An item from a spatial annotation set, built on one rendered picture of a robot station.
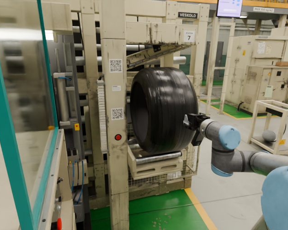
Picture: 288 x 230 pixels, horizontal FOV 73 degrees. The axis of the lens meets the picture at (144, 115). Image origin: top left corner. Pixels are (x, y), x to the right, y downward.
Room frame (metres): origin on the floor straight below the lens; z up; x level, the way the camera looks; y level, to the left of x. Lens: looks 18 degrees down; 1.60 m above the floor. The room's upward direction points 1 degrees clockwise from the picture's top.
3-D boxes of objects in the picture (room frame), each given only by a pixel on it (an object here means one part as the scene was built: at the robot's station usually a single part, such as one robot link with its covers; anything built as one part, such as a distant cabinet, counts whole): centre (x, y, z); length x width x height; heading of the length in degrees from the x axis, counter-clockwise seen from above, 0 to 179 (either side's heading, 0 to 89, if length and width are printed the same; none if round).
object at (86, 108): (1.97, 0.60, 0.61); 0.33 x 0.06 x 0.86; 19
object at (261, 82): (5.15, -3.19, 0.62); 0.91 x 0.58 x 1.25; 103
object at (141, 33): (1.64, -0.08, 1.71); 0.61 x 0.25 x 0.15; 109
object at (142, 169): (1.18, -0.09, 0.84); 0.36 x 0.09 x 0.06; 109
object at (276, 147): (3.01, -2.14, 0.40); 0.60 x 0.35 x 0.80; 13
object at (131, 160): (1.26, 0.12, 0.90); 0.40 x 0.03 x 0.10; 19
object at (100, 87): (1.16, 0.26, 1.19); 0.05 x 0.04 x 0.48; 19
